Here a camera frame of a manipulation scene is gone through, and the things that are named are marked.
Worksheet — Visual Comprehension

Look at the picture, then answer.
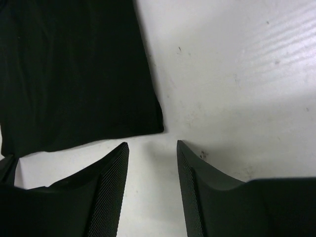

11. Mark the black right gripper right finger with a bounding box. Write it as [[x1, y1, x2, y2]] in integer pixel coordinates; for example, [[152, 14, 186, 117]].
[[177, 140, 316, 237]]

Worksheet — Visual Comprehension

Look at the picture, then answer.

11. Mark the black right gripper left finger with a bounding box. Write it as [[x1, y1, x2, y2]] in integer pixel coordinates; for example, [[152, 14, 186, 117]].
[[0, 142, 129, 237]]

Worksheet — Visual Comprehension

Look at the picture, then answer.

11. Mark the black tank top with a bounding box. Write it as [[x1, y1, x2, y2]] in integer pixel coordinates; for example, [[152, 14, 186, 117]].
[[0, 0, 165, 188]]

